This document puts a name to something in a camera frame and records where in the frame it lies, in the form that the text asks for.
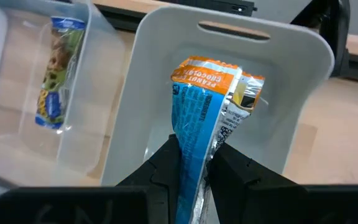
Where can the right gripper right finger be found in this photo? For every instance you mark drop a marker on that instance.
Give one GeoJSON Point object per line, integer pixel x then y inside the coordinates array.
{"type": "Point", "coordinates": [238, 171]}

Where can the green blue granola bar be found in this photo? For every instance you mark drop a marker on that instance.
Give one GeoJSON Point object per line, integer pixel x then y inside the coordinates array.
{"type": "Point", "coordinates": [57, 62]}

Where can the grey plastic bin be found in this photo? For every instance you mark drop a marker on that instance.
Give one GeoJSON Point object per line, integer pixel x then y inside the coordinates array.
{"type": "Point", "coordinates": [291, 77]}

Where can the clear plastic bin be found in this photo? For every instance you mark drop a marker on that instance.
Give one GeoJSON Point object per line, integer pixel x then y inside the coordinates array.
{"type": "Point", "coordinates": [98, 93]}

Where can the black frame bracket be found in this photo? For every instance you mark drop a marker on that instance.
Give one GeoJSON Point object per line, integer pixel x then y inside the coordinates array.
{"type": "Point", "coordinates": [337, 37]}

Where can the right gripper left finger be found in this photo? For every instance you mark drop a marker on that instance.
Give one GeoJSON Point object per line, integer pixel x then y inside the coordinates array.
{"type": "Point", "coordinates": [160, 171]}

